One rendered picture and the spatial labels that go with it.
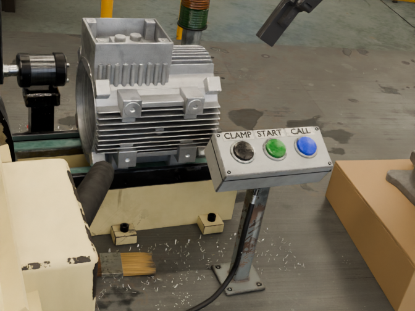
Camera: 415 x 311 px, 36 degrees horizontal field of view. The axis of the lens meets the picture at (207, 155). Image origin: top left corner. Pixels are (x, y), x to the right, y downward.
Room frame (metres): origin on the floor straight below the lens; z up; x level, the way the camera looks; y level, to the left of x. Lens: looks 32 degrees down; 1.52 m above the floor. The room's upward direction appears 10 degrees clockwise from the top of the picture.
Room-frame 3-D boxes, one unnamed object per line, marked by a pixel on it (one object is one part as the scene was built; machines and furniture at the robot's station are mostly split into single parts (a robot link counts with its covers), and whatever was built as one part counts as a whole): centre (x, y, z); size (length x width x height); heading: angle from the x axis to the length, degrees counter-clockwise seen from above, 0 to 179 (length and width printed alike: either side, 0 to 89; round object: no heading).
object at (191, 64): (0.95, 0.12, 1.01); 0.20 x 0.19 x 0.19; 115
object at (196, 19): (1.30, 0.08, 1.05); 0.06 x 0.06 x 0.04
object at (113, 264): (0.77, 0.15, 0.80); 0.21 x 0.05 x 0.01; 108
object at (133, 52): (0.93, 0.15, 1.11); 0.12 x 0.11 x 0.07; 115
